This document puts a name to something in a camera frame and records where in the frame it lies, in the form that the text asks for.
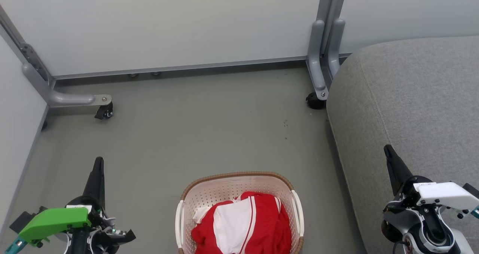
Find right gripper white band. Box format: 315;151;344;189
383;144;479;219

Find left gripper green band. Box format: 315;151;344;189
9;157;136;248

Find red and white jersey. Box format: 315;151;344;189
191;191;293;254

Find grey fabric sofa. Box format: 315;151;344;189
326;36;479;254

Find black caster wheel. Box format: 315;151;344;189
94;101;114;120
306;92;327;110

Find grey curved partition leg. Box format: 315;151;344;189
22;62;113;108

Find white perforated laundry basket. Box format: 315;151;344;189
175;171;305;254

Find grey upright partition foot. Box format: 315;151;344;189
307;19;329;101
327;18;346;79

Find grey partition bottom rail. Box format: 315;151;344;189
52;53;353;80

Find grey slanted partition post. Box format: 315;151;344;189
0;5;56;88

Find grey vertical partition post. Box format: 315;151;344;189
316;0;349;56

